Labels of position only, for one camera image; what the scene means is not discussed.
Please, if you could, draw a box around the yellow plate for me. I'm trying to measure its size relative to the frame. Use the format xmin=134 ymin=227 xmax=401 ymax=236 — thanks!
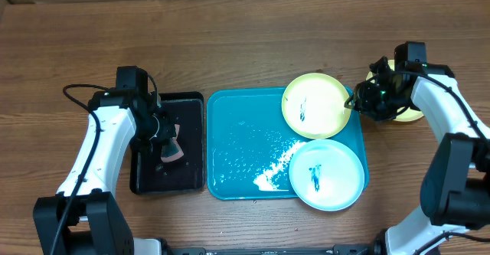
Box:
xmin=366 ymin=59 xmax=423 ymax=123
xmin=281 ymin=73 xmax=351 ymax=139

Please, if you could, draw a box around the teal plastic tray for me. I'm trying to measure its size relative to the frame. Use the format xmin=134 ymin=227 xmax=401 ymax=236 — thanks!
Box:
xmin=206 ymin=86 xmax=370 ymax=201

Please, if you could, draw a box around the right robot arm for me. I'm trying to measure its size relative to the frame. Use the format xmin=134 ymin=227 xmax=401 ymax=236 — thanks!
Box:
xmin=345 ymin=41 xmax=489 ymax=254

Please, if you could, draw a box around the light blue plate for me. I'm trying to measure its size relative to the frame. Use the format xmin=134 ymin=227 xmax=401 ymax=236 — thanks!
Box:
xmin=288 ymin=139 xmax=366 ymax=211

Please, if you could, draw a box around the green and pink sponge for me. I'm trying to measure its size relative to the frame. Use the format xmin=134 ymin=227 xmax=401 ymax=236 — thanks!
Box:
xmin=161 ymin=124 xmax=184 ymax=163

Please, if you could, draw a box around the black water tray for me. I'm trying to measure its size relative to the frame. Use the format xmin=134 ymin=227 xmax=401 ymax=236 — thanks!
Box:
xmin=129 ymin=92 xmax=205 ymax=195

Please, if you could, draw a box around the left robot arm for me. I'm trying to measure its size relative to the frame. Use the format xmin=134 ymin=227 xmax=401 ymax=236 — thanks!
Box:
xmin=33 ymin=66 xmax=184 ymax=254

